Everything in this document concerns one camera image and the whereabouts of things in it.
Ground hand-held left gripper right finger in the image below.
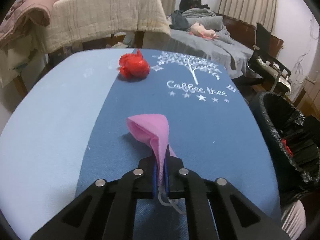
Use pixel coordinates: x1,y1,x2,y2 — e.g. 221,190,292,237
165,152,292,240

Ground small red plastic bag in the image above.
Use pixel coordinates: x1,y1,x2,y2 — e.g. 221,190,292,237
118,49,150,80

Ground black lined trash bin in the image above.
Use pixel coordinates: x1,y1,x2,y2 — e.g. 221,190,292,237
250,91,320,205

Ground pink plush toy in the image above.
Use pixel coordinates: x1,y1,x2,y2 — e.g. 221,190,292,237
189,22,219,40

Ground wooden headboard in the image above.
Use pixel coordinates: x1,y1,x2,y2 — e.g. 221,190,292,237
222,15,284,55

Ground pink floral blanket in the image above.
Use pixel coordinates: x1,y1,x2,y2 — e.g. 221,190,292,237
0,0,61,46

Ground pale seat cushion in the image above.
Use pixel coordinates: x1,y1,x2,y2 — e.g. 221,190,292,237
255,57,292,85

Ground beige blanket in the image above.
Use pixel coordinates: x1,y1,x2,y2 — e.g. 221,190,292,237
46,0,171,53

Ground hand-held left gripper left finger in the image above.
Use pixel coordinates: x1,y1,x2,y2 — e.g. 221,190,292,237
29,155,157,240

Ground black hanging clothing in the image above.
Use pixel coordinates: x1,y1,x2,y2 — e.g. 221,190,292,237
179,0,209,10

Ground pink face mask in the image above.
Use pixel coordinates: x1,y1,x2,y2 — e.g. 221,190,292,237
126,114,187,215

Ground bed with grey sheet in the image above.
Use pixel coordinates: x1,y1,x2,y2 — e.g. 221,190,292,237
167,14,284,79

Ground wooden wardrobe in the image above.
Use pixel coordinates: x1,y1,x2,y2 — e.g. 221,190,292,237
297,62,320,117

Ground black metal armchair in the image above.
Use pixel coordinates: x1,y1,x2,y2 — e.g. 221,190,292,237
246,22,292,93

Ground hanging wall cables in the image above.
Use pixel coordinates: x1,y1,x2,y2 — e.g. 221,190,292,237
295,19,317,80

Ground white striped cloth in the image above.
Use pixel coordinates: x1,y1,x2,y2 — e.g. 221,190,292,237
280,201,307,238

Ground blue printed tablecloth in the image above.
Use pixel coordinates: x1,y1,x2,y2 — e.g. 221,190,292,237
0,48,280,240

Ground dark blue clothing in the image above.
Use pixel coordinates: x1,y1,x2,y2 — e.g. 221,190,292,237
171,10,190,30

